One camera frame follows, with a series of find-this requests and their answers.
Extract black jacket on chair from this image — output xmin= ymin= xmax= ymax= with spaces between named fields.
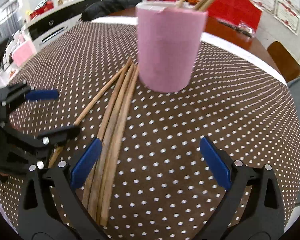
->
xmin=81 ymin=0 xmax=142 ymax=22

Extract black and white sideboard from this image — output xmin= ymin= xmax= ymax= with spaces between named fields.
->
xmin=26 ymin=0 xmax=100 ymax=51

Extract pink box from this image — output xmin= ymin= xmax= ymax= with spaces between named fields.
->
xmin=12 ymin=40 xmax=37 ymax=67

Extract pink cylindrical utensil holder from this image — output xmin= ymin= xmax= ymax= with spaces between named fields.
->
xmin=136 ymin=2 xmax=208 ymax=93

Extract red box on sideboard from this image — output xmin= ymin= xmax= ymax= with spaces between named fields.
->
xmin=30 ymin=0 xmax=54 ymax=20

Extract brown wooden chair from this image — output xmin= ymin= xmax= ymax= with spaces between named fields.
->
xmin=267 ymin=41 xmax=300 ymax=82

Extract red paper bag large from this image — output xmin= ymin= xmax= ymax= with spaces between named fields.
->
xmin=207 ymin=0 xmax=262 ymax=32

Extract brown polka dot tablecloth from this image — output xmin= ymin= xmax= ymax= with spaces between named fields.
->
xmin=10 ymin=23 xmax=300 ymax=239

